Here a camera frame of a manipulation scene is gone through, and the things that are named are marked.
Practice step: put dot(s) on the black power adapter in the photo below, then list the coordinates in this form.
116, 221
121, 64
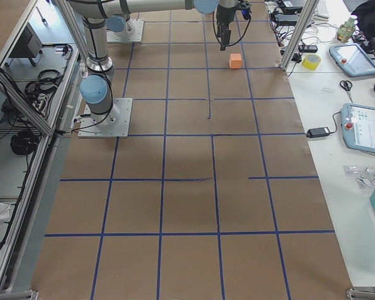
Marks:
318, 132

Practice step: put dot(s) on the far teach pendant tablet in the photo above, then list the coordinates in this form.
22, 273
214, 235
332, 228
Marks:
353, 60

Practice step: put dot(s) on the orange foam block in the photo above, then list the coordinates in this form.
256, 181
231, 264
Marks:
235, 61

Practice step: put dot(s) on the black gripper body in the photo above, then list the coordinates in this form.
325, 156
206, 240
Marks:
224, 15

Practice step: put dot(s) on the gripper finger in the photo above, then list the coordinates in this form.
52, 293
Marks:
224, 34

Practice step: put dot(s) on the teach pendant tablet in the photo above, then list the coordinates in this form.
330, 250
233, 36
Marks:
358, 127
353, 60

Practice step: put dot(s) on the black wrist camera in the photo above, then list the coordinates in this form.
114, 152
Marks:
245, 7

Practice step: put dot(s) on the aluminium frame post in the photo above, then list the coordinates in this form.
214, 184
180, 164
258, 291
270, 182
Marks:
301, 25

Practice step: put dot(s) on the black handled scissors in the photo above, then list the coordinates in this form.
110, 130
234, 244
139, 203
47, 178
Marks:
347, 86

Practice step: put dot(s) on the yellow tape roll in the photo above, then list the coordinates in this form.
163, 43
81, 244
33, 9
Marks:
311, 61

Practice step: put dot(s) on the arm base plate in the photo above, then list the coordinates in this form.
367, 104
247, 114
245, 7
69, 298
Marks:
115, 125
123, 37

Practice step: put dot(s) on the bag of small parts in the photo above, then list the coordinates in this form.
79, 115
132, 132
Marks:
364, 175

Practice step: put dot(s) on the near teach pendant tablet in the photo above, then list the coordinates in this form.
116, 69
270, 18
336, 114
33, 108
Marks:
358, 127

